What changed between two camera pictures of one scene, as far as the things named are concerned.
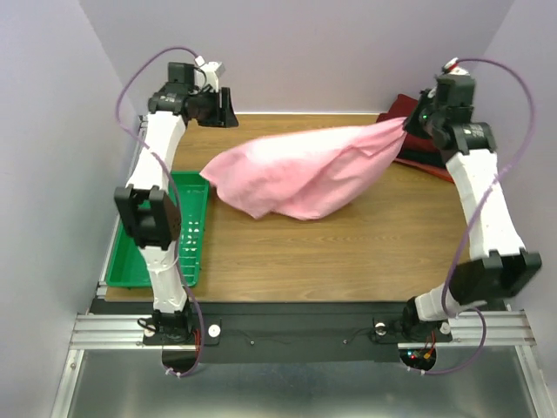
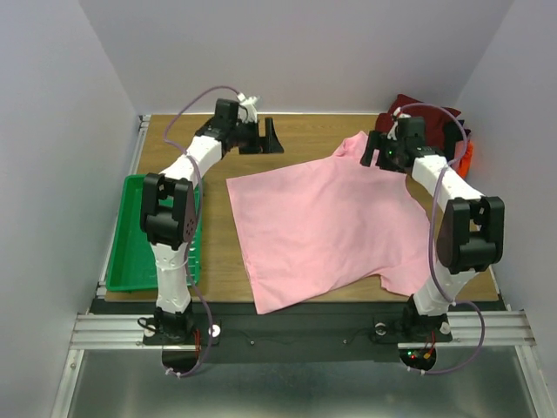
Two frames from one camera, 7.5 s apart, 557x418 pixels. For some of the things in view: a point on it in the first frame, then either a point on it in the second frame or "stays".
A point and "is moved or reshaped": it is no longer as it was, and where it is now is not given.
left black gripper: (225, 117) -> (267, 144)
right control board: (421, 359) stays
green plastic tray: (127, 266) stays
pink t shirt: (287, 173) is moved or reshaped
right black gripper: (414, 117) -> (381, 149)
